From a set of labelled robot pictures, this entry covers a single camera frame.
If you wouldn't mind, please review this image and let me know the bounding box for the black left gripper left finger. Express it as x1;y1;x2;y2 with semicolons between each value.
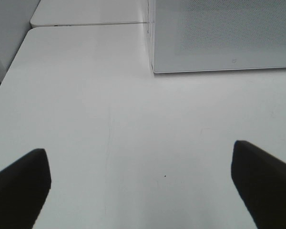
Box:
0;148;51;229

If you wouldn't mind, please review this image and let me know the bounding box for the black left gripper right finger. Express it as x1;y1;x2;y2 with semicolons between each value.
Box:
231;140;286;229

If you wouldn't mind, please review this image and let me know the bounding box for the white microwave door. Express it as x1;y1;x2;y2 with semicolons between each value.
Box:
149;0;286;73

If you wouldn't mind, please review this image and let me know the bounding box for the white microwave oven body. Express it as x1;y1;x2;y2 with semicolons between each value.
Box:
146;0;156;72

